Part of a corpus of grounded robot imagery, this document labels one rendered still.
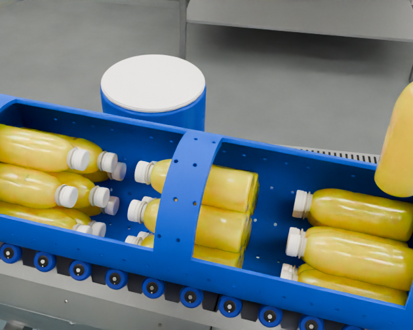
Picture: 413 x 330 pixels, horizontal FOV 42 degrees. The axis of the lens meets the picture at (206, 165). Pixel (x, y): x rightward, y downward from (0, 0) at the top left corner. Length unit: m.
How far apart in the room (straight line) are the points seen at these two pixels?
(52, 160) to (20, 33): 3.12
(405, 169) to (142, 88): 0.80
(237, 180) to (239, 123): 2.16
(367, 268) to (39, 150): 0.60
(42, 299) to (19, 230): 0.23
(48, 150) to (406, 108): 0.61
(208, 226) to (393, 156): 0.32
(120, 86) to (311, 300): 0.79
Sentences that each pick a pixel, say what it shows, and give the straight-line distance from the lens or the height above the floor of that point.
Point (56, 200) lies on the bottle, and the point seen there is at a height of 1.11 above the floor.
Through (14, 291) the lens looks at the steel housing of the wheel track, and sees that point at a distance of 1.20.
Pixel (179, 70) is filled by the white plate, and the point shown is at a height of 1.04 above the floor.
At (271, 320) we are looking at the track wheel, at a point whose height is 0.96.
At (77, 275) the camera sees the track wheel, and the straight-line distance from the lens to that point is 1.08.
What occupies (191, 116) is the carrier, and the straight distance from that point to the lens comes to 1.40.
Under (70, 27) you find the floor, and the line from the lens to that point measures 4.10.
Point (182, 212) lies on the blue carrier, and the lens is 0.86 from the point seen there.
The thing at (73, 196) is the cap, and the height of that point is 1.11.
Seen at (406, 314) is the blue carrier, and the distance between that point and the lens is 0.90.
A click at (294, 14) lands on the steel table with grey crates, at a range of 3.66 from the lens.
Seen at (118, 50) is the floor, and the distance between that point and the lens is 3.76.
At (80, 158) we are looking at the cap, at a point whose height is 1.17.
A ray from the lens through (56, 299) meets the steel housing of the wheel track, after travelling 1.16.
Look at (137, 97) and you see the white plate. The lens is 1.39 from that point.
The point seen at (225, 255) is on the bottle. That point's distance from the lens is 0.94.
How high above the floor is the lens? 1.80
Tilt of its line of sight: 41 degrees down
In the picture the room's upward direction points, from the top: 3 degrees clockwise
